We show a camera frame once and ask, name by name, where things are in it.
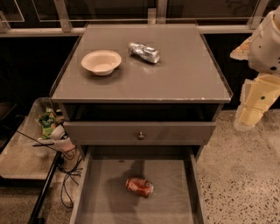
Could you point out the grey drawer cabinet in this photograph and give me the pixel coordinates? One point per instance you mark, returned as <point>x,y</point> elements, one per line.
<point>184,86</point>

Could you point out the green snack bag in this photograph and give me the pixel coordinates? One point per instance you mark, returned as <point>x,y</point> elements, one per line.
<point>48,122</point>

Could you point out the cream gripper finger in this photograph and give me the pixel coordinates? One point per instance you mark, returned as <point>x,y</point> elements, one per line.
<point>257,96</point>
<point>241,52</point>

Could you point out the red coke can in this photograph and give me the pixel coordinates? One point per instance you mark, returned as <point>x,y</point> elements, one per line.
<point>140,187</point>

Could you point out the metal railing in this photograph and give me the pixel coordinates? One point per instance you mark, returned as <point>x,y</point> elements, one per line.
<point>46,18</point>

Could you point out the silver crushed can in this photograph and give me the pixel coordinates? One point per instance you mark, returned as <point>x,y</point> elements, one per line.
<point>145,52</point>

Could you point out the top drawer with knob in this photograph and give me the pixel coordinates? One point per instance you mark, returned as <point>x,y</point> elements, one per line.
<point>139,133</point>

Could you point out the open middle drawer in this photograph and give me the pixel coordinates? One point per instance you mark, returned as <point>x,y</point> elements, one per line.
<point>104,199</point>

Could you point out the white paper bowl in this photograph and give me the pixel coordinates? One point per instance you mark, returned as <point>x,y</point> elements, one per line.
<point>101,63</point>

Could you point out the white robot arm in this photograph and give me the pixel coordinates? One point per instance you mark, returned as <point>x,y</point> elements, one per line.
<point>262,52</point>

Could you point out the white cup in bin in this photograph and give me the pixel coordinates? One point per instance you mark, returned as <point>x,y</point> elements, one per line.
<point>58,133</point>

